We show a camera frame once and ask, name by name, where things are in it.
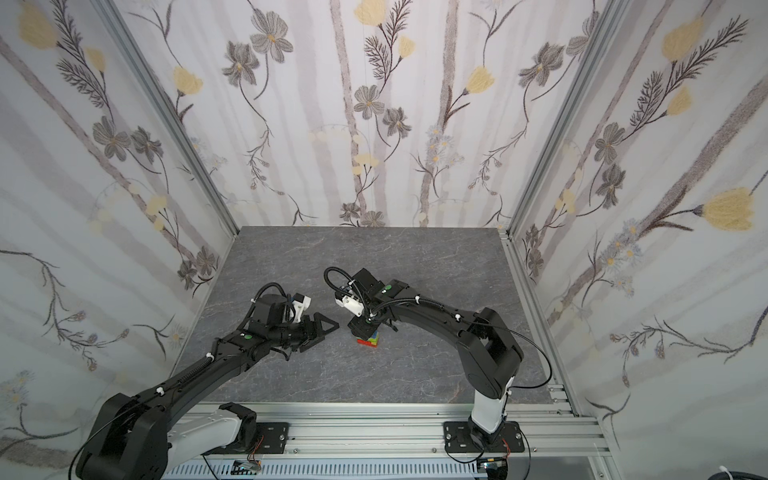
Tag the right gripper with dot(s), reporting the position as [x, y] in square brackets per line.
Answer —
[362, 324]

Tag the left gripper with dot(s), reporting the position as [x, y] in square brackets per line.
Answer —
[307, 337]

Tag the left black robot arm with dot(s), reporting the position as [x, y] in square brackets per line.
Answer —
[146, 435]

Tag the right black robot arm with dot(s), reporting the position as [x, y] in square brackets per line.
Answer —
[489, 354]

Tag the small circuit board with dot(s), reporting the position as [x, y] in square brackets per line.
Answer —
[245, 467]

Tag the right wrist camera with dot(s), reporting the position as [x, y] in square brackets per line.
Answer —
[351, 304]

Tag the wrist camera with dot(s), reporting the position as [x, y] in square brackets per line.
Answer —
[300, 304]
[351, 304]

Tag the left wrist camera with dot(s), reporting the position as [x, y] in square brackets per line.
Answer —
[300, 304]

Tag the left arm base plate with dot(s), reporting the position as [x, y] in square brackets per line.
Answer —
[266, 438]

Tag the white slotted cable duct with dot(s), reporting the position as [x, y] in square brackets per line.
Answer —
[331, 469]

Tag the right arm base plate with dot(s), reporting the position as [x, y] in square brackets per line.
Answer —
[466, 437]

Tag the black device under rail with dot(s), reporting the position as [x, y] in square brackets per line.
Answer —
[493, 468]

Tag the aluminium frame rail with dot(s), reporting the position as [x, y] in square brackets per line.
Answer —
[402, 430]

